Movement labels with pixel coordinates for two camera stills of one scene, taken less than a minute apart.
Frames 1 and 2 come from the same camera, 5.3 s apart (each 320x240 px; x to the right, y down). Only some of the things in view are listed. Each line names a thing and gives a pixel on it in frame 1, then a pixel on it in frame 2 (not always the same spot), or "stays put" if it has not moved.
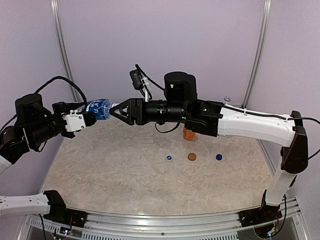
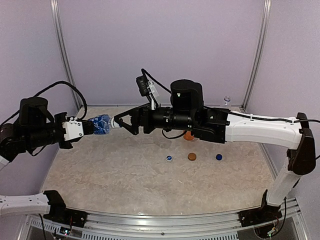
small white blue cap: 114,104 -> 114,124
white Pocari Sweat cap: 169,157 stays put
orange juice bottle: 189,135 stays put
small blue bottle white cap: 101,108 -> 101,124
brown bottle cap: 191,156 stays put
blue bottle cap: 219,157 stays put
